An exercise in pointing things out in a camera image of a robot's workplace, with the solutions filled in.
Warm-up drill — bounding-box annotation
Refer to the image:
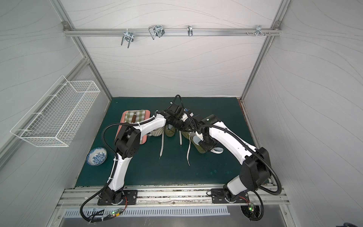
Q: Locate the olive shoe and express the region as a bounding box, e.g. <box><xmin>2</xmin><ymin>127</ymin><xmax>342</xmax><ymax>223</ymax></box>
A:
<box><xmin>179</xmin><ymin>131</ymin><xmax>207</xmax><ymax>166</ymax></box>
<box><xmin>159</xmin><ymin>124</ymin><xmax>178</xmax><ymax>158</ymax></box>

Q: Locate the light blue insole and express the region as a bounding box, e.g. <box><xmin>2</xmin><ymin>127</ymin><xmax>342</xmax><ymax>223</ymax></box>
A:
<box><xmin>191</xmin><ymin>132</ymin><xmax>224</xmax><ymax>154</ymax></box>

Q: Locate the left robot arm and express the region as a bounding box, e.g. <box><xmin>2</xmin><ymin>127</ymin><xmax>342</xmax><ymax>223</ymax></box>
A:
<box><xmin>102</xmin><ymin>104</ymin><xmax>197</xmax><ymax>197</ymax></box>

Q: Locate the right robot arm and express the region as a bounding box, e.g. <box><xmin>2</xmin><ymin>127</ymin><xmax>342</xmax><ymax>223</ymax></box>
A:
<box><xmin>193</xmin><ymin>115</ymin><xmax>281</xmax><ymax>198</ymax></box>

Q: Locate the ribbed ceramic cup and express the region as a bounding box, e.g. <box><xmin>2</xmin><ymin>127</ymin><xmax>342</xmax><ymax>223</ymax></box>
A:
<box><xmin>148</xmin><ymin>127</ymin><xmax>164</xmax><ymax>137</ymax></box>

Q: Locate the pink tray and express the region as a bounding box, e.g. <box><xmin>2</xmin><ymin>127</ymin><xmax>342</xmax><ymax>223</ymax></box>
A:
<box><xmin>114</xmin><ymin>110</ymin><xmax>151</xmax><ymax>145</ymax></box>

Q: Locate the green checkered cloth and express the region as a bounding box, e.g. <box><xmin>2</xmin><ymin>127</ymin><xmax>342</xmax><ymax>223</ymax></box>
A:
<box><xmin>124</xmin><ymin>110</ymin><xmax>146</xmax><ymax>123</ymax></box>

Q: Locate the small metal clip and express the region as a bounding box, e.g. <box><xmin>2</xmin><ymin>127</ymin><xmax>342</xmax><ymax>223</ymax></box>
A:
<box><xmin>187</xmin><ymin>25</ymin><xmax>193</xmax><ymax>37</ymax></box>

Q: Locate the metal hook clamp middle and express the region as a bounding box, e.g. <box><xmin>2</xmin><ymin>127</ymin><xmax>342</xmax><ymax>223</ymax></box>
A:
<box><xmin>148</xmin><ymin>25</ymin><xmax>165</xmax><ymax>40</ymax></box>

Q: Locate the blue white patterned bowl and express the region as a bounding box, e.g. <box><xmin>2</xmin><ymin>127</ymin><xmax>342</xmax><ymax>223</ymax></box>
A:
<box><xmin>86</xmin><ymin>147</ymin><xmax>107</xmax><ymax>166</ymax></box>

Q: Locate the metal U-bolt clamp left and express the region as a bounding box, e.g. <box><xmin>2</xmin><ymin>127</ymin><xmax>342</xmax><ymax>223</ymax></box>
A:
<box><xmin>121</xmin><ymin>30</ymin><xmax>134</xmax><ymax>48</ymax></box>

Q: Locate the white vent strip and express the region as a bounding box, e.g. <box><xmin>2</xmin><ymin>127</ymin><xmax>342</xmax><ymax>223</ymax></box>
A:
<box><xmin>63</xmin><ymin>206</ymin><xmax>230</xmax><ymax>218</ymax></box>

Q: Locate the aluminium crossbar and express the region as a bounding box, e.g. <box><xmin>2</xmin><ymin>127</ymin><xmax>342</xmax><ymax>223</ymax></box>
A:
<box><xmin>63</xmin><ymin>27</ymin><xmax>282</xmax><ymax>37</ymax></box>

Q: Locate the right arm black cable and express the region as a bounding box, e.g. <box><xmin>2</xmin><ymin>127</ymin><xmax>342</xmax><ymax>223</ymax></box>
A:
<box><xmin>198</xmin><ymin>124</ymin><xmax>283</xmax><ymax>196</ymax></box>

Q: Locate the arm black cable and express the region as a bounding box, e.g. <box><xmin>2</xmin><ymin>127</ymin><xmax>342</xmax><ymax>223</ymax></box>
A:
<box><xmin>101</xmin><ymin>114</ymin><xmax>157</xmax><ymax>159</ymax></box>
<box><xmin>198</xmin><ymin>124</ymin><xmax>283</xmax><ymax>196</ymax></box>

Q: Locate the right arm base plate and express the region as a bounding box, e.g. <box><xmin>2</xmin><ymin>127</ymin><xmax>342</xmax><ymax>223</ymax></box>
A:
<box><xmin>206</xmin><ymin>188</ymin><xmax>250</xmax><ymax>204</ymax></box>

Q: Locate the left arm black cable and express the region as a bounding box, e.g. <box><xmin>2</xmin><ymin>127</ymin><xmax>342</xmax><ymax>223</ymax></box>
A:
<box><xmin>101</xmin><ymin>114</ymin><xmax>157</xmax><ymax>159</ymax></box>

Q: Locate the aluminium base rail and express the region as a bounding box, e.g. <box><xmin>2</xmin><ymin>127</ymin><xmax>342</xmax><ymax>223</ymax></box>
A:
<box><xmin>56</xmin><ymin>184</ymin><xmax>290</xmax><ymax>208</ymax></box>

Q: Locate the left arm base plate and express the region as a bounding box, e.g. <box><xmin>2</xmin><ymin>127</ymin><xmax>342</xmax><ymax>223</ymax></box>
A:
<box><xmin>97</xmin><ymin>189</ymin><xmax>138</xmax><ymax>206</ymax></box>

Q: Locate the metal bracket right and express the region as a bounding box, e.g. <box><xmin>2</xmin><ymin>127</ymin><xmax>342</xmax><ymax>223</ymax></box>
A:
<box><xmin>246</xmin><ymin>25</ymin><xmax>271</xmax><ymax>37</ymax></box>

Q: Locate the white wire basket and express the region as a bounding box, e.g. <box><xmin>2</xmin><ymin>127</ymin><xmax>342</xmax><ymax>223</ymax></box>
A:
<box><xmin>10</xmin><ymin>76</ymin><xmax>100</xmax><ymax>148</ymax></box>

